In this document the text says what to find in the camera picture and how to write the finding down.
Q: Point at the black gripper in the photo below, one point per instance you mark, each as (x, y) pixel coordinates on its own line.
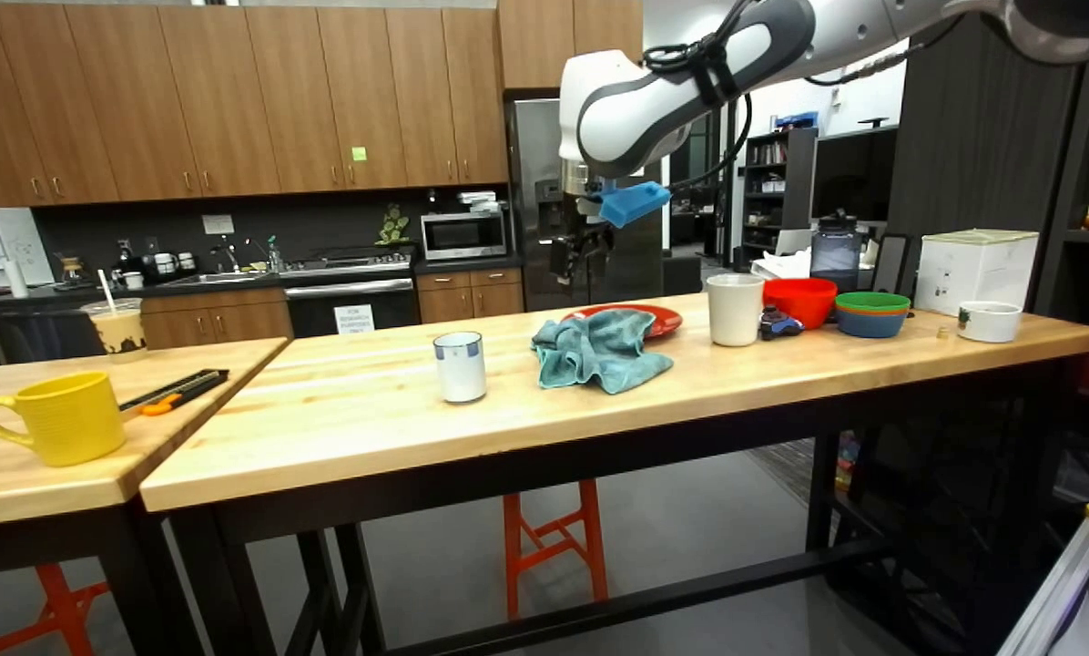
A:
(586, 229)

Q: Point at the blue towel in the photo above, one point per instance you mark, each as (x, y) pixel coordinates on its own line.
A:
(600, 351)

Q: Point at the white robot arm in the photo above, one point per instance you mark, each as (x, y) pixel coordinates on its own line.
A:
(691, 94)

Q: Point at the red plate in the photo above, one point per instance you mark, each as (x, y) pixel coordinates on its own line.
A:
(657, 323)

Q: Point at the silver microwave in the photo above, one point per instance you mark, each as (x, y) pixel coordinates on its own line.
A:
(466, 233)

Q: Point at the black refrigerator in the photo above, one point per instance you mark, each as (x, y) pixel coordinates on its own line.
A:
(529, 159)

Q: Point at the small white cup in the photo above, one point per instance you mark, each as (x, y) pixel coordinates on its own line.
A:
(462, 365)

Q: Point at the green potted plant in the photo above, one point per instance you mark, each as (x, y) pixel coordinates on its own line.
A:
(392, 227)

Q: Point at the dark blue small object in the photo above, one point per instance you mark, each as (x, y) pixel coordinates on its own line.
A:
(781, 324)

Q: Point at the red bowl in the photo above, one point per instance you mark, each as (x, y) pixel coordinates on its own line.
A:
(799, 301)

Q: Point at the black oven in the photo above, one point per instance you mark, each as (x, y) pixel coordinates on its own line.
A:
(349, 304)

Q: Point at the clear water bottle black lid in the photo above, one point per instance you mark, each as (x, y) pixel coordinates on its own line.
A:
(836, 251)

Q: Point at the green sticky note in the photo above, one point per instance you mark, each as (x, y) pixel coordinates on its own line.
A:
(360, 154)

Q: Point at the orange stool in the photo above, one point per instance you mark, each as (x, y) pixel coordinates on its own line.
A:
(557, 533)

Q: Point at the green bowl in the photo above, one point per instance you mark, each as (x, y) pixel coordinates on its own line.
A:
(871, 304)

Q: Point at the blue bowl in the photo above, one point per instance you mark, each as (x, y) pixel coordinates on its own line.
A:
(871, 324)

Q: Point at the wooden base cabinets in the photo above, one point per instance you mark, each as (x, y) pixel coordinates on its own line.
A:
(217, 314)

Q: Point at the white cardboard box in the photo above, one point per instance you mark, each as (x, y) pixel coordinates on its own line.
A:
(977, 269)

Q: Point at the black orange box cutter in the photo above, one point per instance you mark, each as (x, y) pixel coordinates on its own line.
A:
(183, 386)

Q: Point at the plastic drink cup with straw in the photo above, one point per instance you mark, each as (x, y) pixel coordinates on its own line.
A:
(116, 330)

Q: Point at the black shelf unit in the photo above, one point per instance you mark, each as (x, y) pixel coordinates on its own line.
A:
(1085, 268)

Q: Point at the yellow mug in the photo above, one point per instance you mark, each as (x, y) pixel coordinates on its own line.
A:
(71, 419)

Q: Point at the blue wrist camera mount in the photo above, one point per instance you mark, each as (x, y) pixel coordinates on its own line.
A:
(634, 202)

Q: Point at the black metal table frame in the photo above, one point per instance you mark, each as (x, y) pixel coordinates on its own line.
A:
(565, 456)
(35, 533)

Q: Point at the wooden wall cabinets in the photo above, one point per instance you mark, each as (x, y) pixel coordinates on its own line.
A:
(201, 94)

